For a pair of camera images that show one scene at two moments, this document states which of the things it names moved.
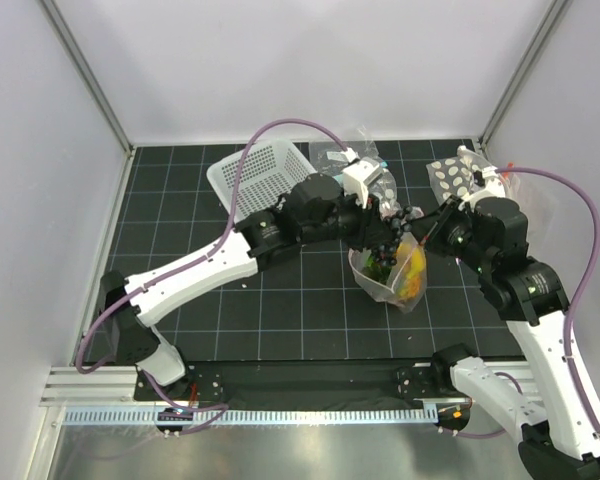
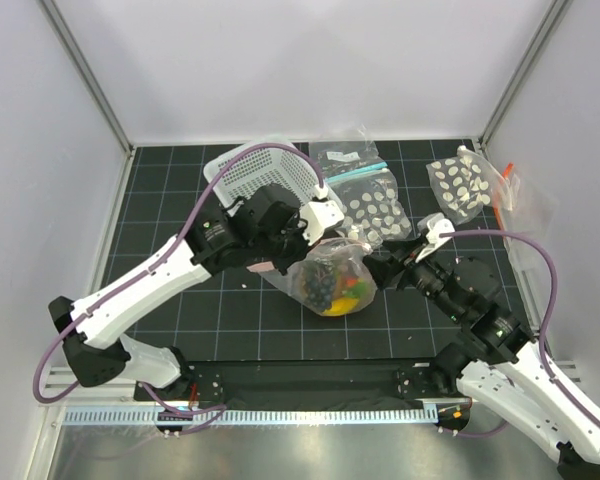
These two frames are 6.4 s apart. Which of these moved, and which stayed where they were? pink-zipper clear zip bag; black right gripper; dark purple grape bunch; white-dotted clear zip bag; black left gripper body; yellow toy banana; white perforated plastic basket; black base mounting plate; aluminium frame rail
Moved: black left gripper body; yellow toy banana; pink-zipper clear zip bag; black right gripper; dark purple grape bunch
Stayed: black base mounting plate; white perforated plastic basket; white-dotted clear zip bag; aluminium frame rail
